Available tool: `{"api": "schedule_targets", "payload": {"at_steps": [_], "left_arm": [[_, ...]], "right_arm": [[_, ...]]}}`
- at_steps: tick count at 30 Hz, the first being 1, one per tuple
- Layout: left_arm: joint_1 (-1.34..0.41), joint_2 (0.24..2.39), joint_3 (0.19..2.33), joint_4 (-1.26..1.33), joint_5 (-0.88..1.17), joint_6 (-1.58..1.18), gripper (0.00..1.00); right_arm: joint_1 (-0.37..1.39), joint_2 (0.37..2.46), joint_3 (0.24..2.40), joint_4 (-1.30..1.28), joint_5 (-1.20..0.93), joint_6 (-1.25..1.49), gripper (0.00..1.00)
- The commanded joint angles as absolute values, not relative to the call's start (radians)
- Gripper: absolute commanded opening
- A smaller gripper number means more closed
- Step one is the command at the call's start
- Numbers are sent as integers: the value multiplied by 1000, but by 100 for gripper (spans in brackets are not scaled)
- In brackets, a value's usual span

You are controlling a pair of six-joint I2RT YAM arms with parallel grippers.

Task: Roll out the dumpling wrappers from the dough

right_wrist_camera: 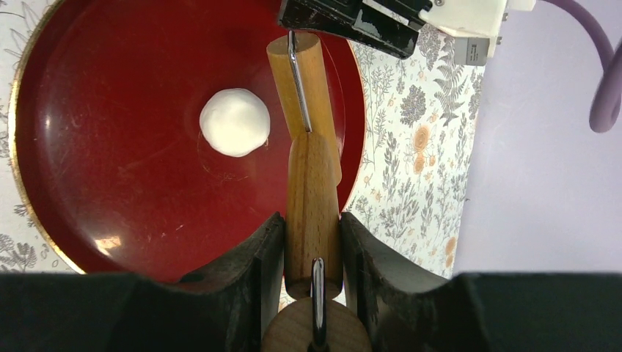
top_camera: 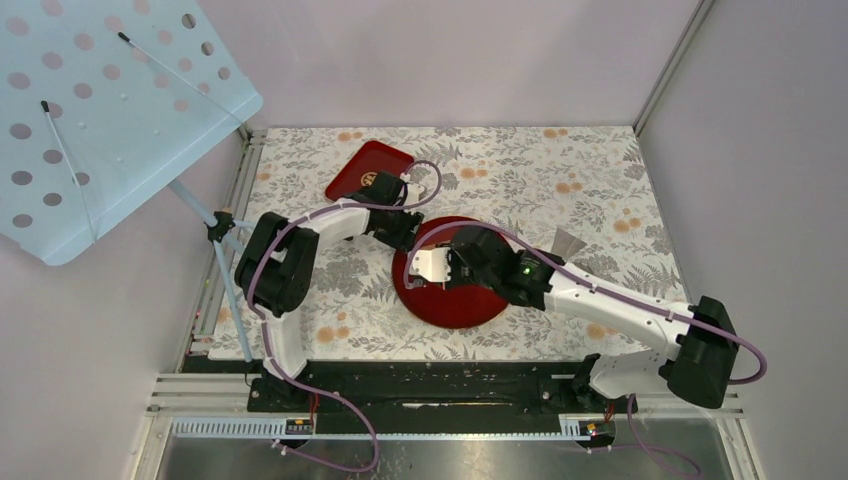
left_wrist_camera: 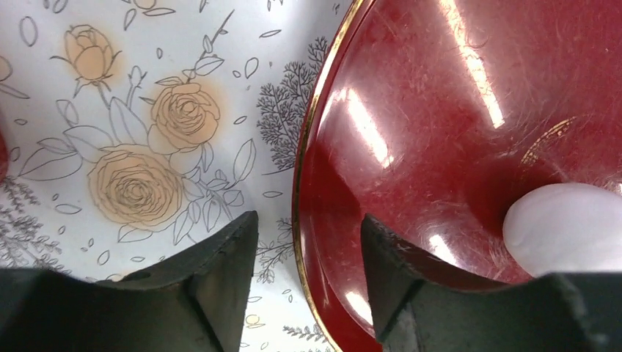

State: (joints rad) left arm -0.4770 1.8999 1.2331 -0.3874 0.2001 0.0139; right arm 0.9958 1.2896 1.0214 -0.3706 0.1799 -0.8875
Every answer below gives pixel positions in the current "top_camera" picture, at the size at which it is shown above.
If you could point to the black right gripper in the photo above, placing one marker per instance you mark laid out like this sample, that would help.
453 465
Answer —
456 281

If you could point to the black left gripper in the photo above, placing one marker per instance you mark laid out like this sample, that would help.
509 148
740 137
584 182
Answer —
406 238

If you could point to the round red tray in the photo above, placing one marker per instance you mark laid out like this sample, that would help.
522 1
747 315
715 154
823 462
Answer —
455 308

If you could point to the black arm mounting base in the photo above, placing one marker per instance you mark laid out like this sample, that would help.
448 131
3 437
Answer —
530 386

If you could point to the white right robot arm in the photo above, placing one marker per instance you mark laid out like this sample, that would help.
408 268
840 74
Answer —
688 348

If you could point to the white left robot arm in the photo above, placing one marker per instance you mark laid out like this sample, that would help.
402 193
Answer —
275 270

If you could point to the rectangular red tray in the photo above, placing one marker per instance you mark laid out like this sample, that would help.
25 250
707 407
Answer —
360 171

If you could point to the floral table mat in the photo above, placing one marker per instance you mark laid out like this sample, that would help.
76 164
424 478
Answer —
536 182

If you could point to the light blue music stand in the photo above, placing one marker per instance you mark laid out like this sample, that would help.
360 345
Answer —
103 105

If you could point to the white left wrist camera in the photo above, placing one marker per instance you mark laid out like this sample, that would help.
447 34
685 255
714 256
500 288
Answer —
412 193

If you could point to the metal scraper wooden handle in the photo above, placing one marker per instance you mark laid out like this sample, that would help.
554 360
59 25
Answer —
566 245

